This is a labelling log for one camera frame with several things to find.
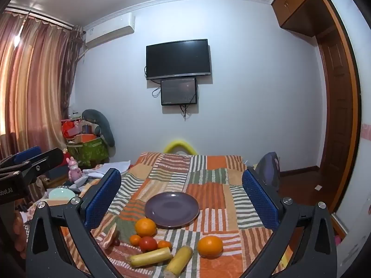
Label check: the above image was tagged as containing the striped patchwork blanket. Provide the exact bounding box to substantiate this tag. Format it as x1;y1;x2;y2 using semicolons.
26;152;293;278

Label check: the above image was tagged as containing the orange cardboard box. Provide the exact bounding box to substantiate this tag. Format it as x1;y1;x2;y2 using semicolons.
74;134;97;144

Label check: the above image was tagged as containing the white cloth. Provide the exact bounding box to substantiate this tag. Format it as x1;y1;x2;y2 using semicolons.
76;160;131;189

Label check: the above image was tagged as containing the red bag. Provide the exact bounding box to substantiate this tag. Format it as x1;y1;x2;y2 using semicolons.
61;121;77;138

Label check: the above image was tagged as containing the yellow banana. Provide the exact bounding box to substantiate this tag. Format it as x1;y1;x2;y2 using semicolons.
128;247;173;268
164;245;193;277

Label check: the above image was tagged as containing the large orange with sticker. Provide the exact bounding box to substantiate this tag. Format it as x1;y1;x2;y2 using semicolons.
135;218;157;237

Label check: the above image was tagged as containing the black wall television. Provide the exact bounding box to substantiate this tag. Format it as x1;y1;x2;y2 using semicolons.
146;39;211;80

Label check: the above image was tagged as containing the large plain orange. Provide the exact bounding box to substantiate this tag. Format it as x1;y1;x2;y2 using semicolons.
197;236;224;258

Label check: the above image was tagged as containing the brown wooden door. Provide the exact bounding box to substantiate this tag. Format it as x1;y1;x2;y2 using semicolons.
315;26;356;212

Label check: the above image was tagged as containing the red tomato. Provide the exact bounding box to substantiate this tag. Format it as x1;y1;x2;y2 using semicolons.
139;236;158;252

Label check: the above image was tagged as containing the pink toy figure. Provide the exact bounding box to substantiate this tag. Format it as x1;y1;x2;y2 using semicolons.
67;156;84;182

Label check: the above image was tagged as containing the wooden overhead cabinet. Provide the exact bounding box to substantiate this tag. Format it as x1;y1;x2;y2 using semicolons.
271;0;337;38

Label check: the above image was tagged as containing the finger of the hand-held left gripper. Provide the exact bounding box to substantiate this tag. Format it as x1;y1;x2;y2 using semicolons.
17;148;64;185
0;146;42;169

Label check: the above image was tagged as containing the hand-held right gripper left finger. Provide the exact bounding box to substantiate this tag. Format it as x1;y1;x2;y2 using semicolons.
26;167;128;278

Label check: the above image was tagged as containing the purple plate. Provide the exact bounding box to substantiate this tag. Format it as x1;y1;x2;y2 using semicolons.
144;192;200;229

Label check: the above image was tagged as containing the striped orange curtain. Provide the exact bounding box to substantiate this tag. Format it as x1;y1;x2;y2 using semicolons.
0;11;84;186

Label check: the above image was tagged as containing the yellow foam ring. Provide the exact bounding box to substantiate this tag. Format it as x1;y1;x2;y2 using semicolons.
164;139;198;154

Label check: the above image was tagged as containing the dark backpack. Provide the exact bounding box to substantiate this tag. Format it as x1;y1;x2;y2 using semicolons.
255;152;281;192

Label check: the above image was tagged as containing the grey plush toy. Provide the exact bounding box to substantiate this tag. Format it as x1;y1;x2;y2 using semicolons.
81;109;115;148

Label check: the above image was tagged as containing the green storage box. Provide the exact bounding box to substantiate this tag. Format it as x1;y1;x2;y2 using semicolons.
66;139;109;168

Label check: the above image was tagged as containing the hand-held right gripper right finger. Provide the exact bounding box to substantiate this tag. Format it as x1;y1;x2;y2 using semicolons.
241;168;338;278

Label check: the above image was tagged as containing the white air conditioner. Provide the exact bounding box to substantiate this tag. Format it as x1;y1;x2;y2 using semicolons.
84;12;136;48

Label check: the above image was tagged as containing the pale green bowl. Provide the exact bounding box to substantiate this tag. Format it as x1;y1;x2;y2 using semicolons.
48;188;76;201

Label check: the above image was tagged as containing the small black wall monitor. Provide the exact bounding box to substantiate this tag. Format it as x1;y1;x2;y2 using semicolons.
161;77;198;106

